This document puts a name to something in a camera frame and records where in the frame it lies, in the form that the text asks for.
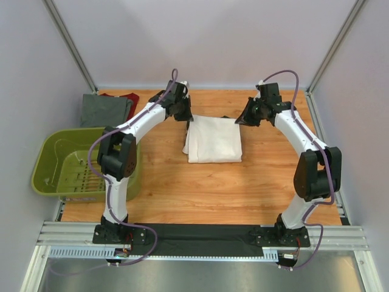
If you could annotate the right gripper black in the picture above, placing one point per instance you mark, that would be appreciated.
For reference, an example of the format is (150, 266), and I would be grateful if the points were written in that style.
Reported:
(245, 118)

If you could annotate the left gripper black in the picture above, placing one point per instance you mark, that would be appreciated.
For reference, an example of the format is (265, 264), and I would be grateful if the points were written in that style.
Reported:
(187, 117)

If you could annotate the white and green t-shirt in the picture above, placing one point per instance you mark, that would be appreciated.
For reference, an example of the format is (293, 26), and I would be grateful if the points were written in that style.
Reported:
(213, 140)

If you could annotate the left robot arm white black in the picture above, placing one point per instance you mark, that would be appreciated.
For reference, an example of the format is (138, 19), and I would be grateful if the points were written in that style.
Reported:
(117, 157)

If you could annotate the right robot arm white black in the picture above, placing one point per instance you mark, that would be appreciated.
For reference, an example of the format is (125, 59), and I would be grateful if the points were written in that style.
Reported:
(318, 173)

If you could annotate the folded red t-shirt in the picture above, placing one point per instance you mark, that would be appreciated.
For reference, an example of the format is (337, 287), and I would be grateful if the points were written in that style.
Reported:
(132, 99)

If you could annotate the folded grey t-shirt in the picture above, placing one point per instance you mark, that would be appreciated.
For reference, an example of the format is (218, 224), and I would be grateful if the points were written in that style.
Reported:
(102, 111)

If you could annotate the green plastic basket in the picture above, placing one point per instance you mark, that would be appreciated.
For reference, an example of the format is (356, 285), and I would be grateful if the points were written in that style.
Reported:
(62, 169)

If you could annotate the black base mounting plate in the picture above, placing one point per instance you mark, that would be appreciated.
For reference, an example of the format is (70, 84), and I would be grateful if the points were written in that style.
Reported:
(212, 239)

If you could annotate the slotted grey cable duct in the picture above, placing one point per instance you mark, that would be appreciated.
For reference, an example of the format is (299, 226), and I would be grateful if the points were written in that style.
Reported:
(78, 252)

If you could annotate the right aluminium frame post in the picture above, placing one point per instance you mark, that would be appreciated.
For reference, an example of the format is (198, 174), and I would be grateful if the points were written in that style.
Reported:
(336, 44)

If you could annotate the aluminium frame post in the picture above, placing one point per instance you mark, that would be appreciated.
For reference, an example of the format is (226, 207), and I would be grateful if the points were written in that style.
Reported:
(63, 31)
(336, 44)

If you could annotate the left aluminium frame post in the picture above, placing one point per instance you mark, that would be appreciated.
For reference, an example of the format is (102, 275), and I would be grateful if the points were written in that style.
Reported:
(63, 31)

